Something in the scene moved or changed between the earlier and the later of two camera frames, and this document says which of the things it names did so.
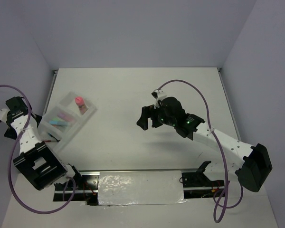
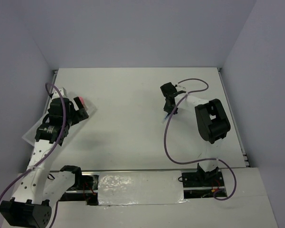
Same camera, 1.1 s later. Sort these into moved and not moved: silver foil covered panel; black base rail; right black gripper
Moved: right black gripper
Not moved: silver foil covered panel; black base rail
